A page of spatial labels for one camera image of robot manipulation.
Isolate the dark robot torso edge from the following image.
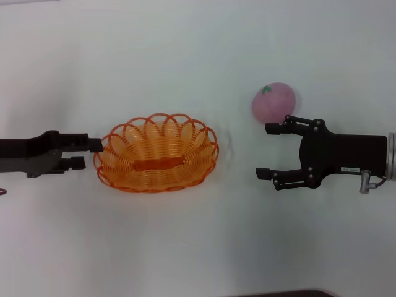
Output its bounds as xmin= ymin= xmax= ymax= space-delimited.
xmin=238 ymin=288 xmax=338 ymax=297

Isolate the right arm connector cable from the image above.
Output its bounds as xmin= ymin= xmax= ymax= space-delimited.
xmin=359 ymin=169 xmax=388 ymax=195

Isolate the pink toy peach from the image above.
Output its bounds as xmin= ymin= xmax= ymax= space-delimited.
xmin=251 ymin=82 xmax=297 ymax=125

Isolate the orange woven plastic basket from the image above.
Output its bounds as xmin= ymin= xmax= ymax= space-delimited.
xmin=93 ymin=113 xmax=220 ymax=193

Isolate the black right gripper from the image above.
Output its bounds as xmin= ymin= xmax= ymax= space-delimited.
xmin=255 ymin=114 xmax=389 ymax=191

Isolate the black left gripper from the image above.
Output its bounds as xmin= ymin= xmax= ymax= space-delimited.
xmin=0 ymin=129 xmax=104 ymax=179

